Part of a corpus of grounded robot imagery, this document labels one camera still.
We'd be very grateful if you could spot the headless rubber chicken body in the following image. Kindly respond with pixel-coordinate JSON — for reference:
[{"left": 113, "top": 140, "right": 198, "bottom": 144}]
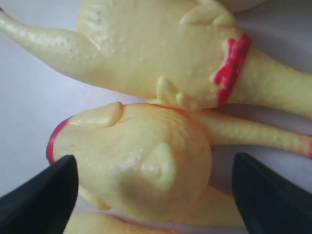
[{"left": 46, "top": 102, "right": 312, "bottom": 227}]

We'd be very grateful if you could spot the large whole rubber chicken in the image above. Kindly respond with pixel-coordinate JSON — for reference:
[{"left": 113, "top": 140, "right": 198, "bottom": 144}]
[{"left": 63, "top": 213, "right": 175, "bottom": 234}]

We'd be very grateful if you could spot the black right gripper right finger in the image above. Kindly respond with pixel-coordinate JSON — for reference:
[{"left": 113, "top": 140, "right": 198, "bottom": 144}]
[{"left": 232, "top": 153, "right": 312, "bottom": 234}]

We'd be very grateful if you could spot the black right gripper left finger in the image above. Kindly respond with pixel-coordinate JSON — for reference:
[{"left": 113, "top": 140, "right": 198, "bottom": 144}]
[{"left": 0, "top": 155, "right": 78, "bottom": 234}]

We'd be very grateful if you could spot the whole rubber chicken near bins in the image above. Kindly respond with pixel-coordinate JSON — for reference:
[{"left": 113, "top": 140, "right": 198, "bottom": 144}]
[{"left": 0, "top": 0, "right": 312, "bottom": 118}]

